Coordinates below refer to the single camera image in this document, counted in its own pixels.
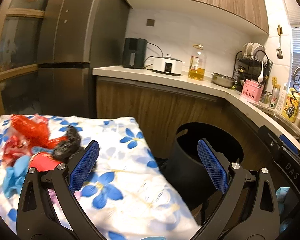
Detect green white beer can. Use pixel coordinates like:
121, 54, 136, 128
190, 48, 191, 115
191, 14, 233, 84
269, 87, 280, 109

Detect wooden lower cabinet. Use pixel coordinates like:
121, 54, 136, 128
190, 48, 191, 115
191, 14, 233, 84
96, 76, 300, 181

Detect blue rubber glove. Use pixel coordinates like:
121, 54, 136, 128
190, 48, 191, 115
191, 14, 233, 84
1, 146, 53, 198

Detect white ladle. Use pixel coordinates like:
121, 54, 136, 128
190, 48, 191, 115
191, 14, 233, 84
257, 60, 264, 83

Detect hanging metal spatula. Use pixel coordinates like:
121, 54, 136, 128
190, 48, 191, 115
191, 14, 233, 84
276, 24, 283, 59

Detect black dish rack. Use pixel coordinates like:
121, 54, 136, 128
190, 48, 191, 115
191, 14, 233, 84
232, 50, 273, 94

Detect dark wall socket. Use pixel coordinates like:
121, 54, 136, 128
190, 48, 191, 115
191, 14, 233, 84
146, 19, 155, 27

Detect blue floral white tablecloth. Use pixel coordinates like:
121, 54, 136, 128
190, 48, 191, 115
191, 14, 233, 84
0, 115, 199, 239

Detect stainless steel bowl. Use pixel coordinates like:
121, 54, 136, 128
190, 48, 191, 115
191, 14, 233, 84
212, 73, 235, 88

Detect stainless steel sink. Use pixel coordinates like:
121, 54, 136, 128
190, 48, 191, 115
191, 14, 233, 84
256, 105, 300, 142

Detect wooden glass panel door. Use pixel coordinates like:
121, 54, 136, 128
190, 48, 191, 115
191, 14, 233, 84
0, 0, 48, 116

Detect yellow detergent bottle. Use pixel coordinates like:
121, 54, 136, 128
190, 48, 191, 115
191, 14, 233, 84
282, 87, 300, 123

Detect red white snack wrapper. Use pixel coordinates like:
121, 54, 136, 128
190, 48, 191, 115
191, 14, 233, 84
2, 135, 31, 166

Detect dark grey refrigerator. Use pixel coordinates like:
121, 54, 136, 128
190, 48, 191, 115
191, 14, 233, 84
37, 0, 130, 118

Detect black air fryer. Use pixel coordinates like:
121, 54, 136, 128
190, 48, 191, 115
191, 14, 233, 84
122, 37, 147, 69

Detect black plastic bag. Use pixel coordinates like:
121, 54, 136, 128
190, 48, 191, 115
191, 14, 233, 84
52, 126, 81, 161

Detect pink utensil basket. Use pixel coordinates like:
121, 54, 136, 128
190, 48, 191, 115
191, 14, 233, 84
241, 80, 264, 103

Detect white plates in rack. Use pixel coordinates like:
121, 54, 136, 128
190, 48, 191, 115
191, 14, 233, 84
242, 42, 266, 61

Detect cooking oil bottle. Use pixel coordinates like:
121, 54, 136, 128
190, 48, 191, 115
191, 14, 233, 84
188, 44, 206, 81

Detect black round trash bin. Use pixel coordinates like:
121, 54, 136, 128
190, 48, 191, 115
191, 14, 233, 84
162, 122, 244, 210

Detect white rice cooker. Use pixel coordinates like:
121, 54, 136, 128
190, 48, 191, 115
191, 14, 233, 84
152, 56, 183, 76

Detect red plastic bag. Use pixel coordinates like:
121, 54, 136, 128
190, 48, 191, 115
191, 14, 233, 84
11, 114, 68, 150

